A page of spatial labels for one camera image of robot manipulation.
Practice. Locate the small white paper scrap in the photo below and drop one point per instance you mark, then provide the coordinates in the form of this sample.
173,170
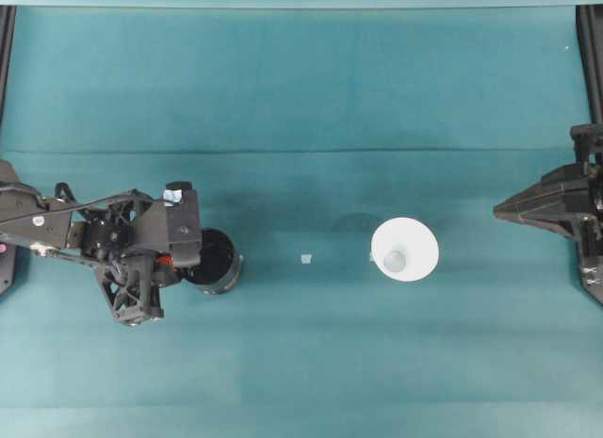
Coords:
306,259

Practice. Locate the black table frame rail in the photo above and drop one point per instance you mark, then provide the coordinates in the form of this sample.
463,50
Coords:
591,56
5,56

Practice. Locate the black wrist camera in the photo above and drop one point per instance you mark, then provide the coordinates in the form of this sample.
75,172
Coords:
184,226

